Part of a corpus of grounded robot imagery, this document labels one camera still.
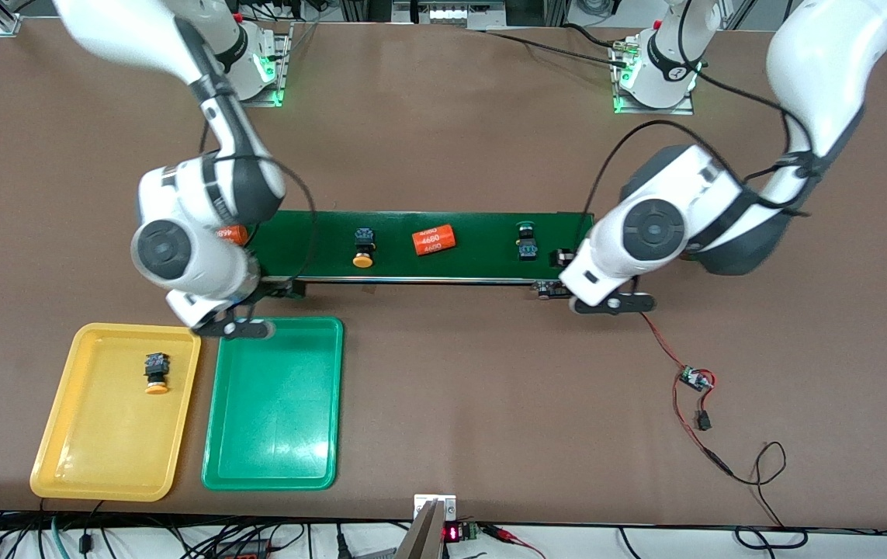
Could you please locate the small black inline switch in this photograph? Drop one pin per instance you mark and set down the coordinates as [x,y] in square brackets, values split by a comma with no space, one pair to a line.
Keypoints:
[702,421]

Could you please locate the red test lead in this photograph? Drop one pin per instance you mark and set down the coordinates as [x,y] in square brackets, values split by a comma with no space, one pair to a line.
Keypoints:
[513,536]

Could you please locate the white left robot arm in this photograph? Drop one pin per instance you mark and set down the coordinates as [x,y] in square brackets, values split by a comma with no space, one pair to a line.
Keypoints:
[823,62]

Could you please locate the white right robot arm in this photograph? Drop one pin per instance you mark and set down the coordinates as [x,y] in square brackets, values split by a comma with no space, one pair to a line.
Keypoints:
[202,268]

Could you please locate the red LED display module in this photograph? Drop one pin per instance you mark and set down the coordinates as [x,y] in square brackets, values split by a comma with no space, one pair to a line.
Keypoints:
[452,533]

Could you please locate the green belt conveyor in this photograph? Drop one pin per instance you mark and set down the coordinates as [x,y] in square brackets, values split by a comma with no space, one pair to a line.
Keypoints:
[451,268]

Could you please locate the yellow plastic tray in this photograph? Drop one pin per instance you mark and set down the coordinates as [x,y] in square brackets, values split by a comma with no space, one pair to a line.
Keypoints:
[102,450]

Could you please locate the orange cylinder with white print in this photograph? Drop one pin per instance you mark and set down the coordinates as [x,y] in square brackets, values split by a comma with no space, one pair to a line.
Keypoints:
[232,233]
[433,241]

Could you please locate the small green circuit board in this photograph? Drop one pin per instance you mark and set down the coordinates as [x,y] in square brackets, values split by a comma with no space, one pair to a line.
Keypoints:
[695,378]

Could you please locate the yellow mushroom push button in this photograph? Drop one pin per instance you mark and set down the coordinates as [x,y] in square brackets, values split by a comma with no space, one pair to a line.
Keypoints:
[363,261]
[154,387]

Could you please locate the grey power strip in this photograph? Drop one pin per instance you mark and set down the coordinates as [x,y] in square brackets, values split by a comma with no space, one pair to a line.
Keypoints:
[443,12]

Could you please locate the green plastic tray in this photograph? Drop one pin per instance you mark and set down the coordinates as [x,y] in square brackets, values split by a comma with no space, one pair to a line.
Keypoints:
[272,404]

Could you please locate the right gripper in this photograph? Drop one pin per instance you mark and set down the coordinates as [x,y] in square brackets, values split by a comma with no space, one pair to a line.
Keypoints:
[282,289]

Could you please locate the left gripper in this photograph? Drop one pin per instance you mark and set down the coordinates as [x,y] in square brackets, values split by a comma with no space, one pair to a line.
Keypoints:
[565,258]

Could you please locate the green mushroom push button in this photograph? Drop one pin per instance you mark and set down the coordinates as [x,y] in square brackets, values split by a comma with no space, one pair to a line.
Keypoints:
[527,250]

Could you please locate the grey metal camera stand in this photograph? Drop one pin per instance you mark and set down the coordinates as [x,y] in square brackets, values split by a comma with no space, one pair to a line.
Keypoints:
[424,536]

